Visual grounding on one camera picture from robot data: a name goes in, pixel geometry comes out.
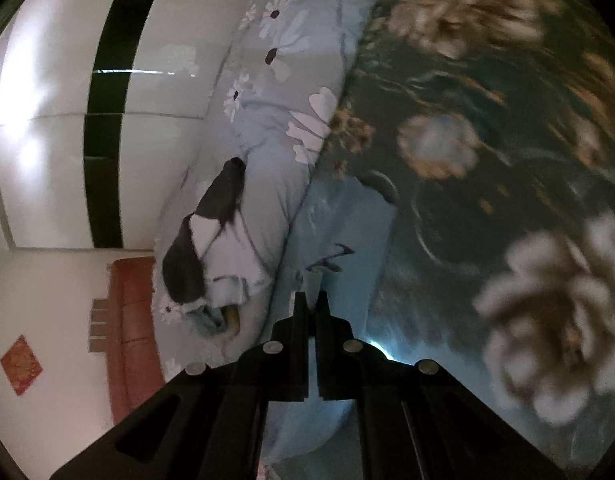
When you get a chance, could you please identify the red wooden headboard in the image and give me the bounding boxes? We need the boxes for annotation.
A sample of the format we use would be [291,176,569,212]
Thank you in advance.
[106,257,164,424]

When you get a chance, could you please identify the light blue floral duvet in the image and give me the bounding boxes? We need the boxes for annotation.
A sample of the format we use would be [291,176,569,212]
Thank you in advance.
[151,0,376,379]

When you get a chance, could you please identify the dark floral bed blanket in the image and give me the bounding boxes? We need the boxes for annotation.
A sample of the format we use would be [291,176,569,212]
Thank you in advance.
[309,0,615,479]

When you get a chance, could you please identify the blue-grey garment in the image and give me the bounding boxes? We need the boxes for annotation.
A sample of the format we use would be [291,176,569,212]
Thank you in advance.
[262,171,397,465]

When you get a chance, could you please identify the black and white garment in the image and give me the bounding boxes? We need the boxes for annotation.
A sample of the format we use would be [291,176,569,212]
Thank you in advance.
[161,157,271,309]

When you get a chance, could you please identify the white wardrobe with black stripe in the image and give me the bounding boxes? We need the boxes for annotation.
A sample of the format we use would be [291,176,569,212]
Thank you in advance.
[0,0,245,250]

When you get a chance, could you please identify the red paper wall decoration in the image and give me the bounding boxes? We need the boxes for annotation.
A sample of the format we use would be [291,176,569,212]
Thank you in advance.
[0,335,43,396]

